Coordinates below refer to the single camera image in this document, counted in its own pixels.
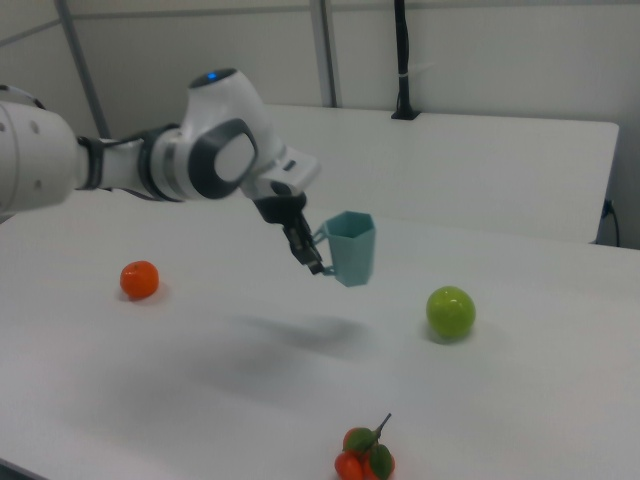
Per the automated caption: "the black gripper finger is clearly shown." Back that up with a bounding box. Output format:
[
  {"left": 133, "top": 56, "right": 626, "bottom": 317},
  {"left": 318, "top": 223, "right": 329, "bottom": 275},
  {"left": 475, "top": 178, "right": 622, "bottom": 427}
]
[
  {"left": 282, "top": 222, "right": 324, "bottom": 277},
  {"left": 298, "top": 213, "right": 321, "bottom": 255}
]

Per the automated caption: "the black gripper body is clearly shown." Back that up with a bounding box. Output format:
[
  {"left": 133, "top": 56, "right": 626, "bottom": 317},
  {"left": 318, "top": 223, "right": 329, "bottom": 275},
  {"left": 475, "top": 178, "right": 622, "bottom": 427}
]
[{"left": 254, "top": 192, "right": 308, "bottom": 227}]

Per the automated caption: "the teal hexagonal mug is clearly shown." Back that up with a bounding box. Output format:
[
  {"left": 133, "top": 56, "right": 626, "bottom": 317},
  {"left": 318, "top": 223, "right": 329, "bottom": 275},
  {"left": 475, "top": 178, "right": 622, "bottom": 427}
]
[{"left": 312, "top": 210, "right": 379, "bottom": 288}]

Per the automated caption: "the green apple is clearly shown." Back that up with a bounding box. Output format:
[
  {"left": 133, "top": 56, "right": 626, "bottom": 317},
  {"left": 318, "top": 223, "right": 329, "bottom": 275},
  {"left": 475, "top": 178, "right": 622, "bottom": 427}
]
[{"left": 425, "top": 285, "right": 477, "bottom": 342}]

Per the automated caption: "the orange tangerine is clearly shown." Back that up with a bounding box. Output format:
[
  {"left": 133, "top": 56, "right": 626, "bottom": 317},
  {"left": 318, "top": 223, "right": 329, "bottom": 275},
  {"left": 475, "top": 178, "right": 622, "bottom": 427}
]
[{"left": 119, "top": 260, "right": 160, "bottom": 301}]

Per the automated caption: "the white side table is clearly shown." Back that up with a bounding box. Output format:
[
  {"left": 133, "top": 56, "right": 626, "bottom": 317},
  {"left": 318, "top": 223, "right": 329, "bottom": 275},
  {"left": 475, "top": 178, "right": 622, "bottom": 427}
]
[{"left": 257, "top": 103, "right": 621, "bottom": 246}]

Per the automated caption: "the small red fruit cluster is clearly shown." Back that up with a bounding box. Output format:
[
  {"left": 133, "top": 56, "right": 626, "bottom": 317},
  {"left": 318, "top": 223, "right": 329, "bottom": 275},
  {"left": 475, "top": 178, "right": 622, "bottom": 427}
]
[{"left": 333, "top": 412, "right": 397, "bottom": 480}]

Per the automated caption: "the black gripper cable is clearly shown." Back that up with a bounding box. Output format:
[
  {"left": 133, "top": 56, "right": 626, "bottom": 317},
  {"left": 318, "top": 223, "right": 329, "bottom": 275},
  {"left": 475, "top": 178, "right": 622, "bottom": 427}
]
[{"left": 110, "top": 186, "right": 166, "bottom": 203}]

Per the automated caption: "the grey partition frame post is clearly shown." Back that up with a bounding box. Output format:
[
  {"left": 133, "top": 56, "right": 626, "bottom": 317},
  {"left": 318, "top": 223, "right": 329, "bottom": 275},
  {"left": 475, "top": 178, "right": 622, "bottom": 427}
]
[
  {"left": 53, "top": 0, "right": 112, "bottom": 139},
  {"left": 308, "top": 0, "right": 345, "bottom": 108}
]

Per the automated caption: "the black camera pole with base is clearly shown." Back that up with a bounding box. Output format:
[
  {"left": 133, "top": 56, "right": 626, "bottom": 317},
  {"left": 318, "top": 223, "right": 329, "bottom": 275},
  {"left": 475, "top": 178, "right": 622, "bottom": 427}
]
[{"left": 390, "top": 0, "right": 422, "bottom": 122}]

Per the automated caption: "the black wall power cable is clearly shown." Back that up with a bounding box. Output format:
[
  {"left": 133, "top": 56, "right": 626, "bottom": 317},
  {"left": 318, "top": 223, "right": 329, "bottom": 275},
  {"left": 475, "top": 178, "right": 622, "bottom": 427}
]
[{"left": 601, "top": 198, "right": 622, "bottom": 249}]

